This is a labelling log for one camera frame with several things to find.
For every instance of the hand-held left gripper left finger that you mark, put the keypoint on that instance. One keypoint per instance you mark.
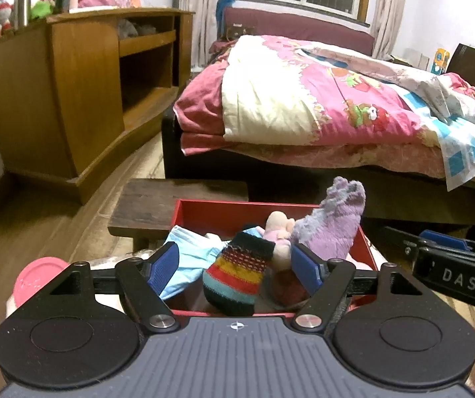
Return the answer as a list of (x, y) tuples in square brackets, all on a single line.
[(162, 267)]

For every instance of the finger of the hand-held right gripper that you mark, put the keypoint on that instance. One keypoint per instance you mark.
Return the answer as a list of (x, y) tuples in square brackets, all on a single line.
[(444, 240)]

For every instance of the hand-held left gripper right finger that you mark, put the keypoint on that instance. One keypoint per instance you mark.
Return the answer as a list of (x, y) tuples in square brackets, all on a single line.
[(306, 271)]

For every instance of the blue face mask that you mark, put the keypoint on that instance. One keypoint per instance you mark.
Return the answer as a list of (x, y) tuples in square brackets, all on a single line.
[(187, 257)]

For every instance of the fuzzy purple sock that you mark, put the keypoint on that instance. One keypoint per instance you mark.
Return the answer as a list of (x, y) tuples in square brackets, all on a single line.
[(328, 228)]

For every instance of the cream teddy bear pink outfit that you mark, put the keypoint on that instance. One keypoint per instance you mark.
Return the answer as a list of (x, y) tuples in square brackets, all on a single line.
[(276, 224)]

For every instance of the striped colourful sock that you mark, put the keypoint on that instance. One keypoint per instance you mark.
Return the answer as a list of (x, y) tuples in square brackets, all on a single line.
[(237, 273)]

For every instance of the red cardboard box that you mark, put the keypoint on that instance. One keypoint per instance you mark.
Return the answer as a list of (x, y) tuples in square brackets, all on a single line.
[(220, 211)]

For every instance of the floral gold tablecloth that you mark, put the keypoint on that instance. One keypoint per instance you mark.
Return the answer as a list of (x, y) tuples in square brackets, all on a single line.
[(104, 262)]

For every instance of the dark wooden stool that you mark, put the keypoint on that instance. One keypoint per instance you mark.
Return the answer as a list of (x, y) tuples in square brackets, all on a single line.
[(158, 203)]

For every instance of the pink lid cup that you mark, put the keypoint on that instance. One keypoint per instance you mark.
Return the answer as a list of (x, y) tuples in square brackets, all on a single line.
[(38, 282)]

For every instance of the red blanket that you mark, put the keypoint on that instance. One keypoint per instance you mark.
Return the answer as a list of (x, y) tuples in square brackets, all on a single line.
[(200, 103)]

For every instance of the pink cartoon quilt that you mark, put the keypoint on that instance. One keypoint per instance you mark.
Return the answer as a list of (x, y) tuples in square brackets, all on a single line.
[(345, 103)]

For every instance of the colourful toy box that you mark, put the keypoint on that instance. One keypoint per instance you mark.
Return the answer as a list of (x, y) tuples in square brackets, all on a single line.
[(440, 61)]

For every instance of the wooden cabinet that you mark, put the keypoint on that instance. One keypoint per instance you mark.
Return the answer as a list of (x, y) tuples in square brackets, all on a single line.
[(84, 91)]

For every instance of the beige curtain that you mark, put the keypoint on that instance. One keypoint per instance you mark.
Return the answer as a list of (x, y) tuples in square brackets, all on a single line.
[(386, 12), (200, 12)]

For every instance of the grey cloth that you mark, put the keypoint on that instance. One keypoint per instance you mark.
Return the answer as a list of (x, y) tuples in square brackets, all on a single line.
[(129, 29)]

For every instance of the maroon headboard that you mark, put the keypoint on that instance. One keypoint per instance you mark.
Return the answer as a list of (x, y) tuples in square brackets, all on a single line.
[(303, 29)]

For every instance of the small brown bag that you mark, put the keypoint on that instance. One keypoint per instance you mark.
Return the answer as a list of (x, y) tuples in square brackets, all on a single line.
[(239, 31)]

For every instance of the blue hanging bag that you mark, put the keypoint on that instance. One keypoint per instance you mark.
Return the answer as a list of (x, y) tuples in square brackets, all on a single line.
[(224, 8)]

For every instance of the green plush toy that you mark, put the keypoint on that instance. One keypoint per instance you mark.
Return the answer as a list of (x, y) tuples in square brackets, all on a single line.
[(42, 8)]

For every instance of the silver thermos bottle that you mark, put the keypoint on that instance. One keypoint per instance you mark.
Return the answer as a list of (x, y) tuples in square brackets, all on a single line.
[(21, 4)]

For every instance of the dark bed frame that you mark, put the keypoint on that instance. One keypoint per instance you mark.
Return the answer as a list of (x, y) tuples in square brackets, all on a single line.
[(262, 180)]

